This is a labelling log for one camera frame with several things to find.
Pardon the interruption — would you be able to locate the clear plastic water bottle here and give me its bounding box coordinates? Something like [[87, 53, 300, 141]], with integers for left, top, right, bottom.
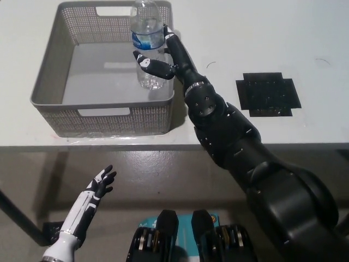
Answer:
[[130, 0, 169, 90]]

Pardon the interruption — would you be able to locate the black tape patch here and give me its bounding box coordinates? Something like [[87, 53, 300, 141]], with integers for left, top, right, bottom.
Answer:
[[236, 72, 302, 118]]

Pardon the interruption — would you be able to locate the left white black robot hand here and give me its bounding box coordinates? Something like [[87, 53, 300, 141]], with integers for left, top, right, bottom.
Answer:
[[60, 164, 117, 238]]

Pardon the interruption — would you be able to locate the black table foot plate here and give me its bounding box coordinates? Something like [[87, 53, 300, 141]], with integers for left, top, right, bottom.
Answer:
[[43, 221, 66, 246]]

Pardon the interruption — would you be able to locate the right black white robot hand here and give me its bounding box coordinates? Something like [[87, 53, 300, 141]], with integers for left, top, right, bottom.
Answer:
[[133, 24, 207, 91]]

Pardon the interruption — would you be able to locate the grey perforated plastic basket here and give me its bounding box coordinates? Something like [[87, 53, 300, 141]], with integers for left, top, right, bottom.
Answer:
[[29, 0, 176, 138]]

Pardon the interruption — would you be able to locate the black table leg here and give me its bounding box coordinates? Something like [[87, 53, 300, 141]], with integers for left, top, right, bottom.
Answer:
[[0, 188, 46, 240]]

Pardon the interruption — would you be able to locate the black teal robot body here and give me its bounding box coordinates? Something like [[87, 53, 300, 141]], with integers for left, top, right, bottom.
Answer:
[[127, 209, 258, 262]]

